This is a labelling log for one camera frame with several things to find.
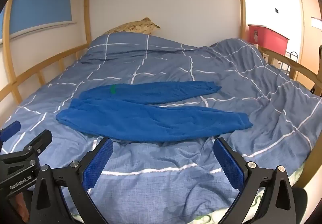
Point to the paper sheet on door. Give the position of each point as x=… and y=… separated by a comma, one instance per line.
x=316, y=23

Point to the wooden bunk bed frame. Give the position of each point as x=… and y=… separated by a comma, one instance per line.
x=87, y=12

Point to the blue window blind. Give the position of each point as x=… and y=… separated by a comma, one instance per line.
x=40, y=2

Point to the blue fleece pants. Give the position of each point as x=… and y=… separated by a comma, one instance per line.
x=140, y=118

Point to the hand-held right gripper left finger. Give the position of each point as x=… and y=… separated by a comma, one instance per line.
x=98, y=163

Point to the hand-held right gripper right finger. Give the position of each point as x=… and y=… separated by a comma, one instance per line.
x=229, y=166

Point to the beige cardboard box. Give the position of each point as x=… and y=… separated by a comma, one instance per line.
x=273, y=61

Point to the black round chair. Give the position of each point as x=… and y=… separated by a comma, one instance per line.
x=300, y=201

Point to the person's left hand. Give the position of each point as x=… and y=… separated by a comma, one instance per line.
x=22, y=205

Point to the blue checked duvet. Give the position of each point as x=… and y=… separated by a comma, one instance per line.
x=176, y=62

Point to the red storage box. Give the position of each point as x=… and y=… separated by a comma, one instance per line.
x=269, y=40

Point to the wooden door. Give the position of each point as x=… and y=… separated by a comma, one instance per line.
x=308, y=42

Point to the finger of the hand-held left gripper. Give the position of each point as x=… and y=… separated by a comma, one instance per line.
x=37, y=142
x=10, y=130

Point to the black metal rack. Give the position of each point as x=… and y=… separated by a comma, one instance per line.
x=293, y=59

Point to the beige patterned pillow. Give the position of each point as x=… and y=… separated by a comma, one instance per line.
x=130, y=27

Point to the white window frame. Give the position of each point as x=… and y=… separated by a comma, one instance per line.
x=37, y=29

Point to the white green patterned bedsheet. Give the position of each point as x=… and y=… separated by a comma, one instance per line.
x=296, y=175

